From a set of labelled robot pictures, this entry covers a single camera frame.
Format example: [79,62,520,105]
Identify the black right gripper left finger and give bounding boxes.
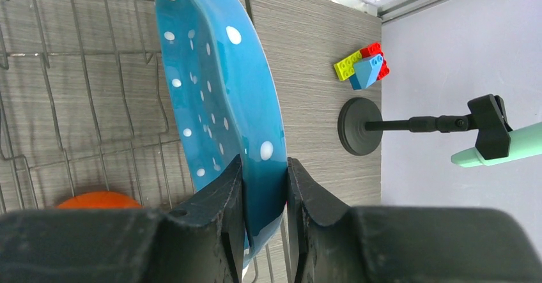
[1,157,245,282]

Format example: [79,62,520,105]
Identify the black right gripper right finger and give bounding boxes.
[288,158,541,282]

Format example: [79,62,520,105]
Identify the orange plastic bowl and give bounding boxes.
[57,191,142,209]

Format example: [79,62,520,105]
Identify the blue plate with bamboo mat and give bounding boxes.
[155,0,287,264]

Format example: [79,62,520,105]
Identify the black wire dish rack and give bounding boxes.
[0,0,297,283]

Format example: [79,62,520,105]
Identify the black microphone stand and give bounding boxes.
[337,94,512,159]

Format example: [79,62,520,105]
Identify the colourful toy blocks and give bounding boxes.
[334,42,390,90]

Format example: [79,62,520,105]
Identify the mint green microphone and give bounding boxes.
[451,122,541,168]

